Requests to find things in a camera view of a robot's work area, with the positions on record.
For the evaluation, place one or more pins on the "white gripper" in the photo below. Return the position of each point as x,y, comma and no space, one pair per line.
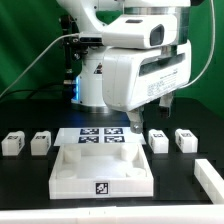
132,78

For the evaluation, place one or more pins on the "white square tabletop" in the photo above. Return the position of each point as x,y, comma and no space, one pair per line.
101,170

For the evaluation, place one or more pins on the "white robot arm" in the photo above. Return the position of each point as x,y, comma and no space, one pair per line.
93,16

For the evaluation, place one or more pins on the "white sheet with tags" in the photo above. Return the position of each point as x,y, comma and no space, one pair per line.
97,135

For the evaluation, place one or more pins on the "white obstacle fence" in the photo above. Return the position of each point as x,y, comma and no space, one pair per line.
208,177

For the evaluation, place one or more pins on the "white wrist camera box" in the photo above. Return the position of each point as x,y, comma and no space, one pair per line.
140,31

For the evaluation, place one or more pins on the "black camera on stand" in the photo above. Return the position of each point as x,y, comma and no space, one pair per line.
90,39

